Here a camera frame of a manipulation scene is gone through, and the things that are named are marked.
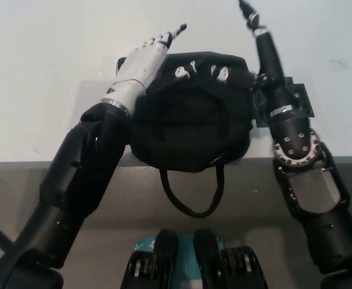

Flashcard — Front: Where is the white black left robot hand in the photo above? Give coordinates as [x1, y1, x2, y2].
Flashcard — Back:
[101, 23, 199, 117]

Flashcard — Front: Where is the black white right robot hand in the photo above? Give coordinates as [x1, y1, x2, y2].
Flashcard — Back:
[209, 0, 295, 118]

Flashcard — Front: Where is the black soft travel bag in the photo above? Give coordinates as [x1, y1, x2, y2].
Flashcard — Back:
[115, 51, 256, 218]

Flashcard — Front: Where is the black teal robot torso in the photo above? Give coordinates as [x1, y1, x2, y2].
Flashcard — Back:
[120, 228, 269, 289]

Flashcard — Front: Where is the black tape patch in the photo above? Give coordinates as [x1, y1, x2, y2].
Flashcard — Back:
[250, 76, 316, 129]

